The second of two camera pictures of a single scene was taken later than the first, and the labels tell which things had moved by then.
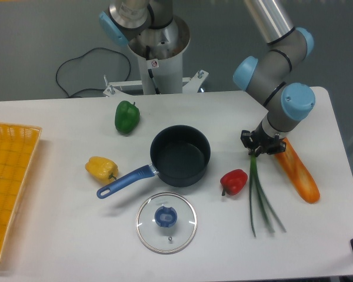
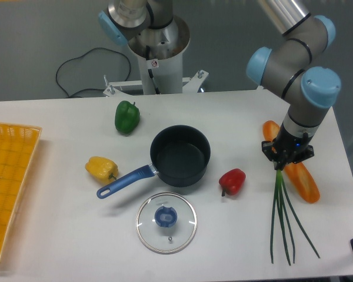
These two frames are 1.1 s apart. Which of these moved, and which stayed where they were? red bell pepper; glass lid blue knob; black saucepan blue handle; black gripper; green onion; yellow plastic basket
Moved: black gripper; green onion
Stayed: yellow plastic basket; red bell pepper; black saucepan blue handle; glass lid blue knob
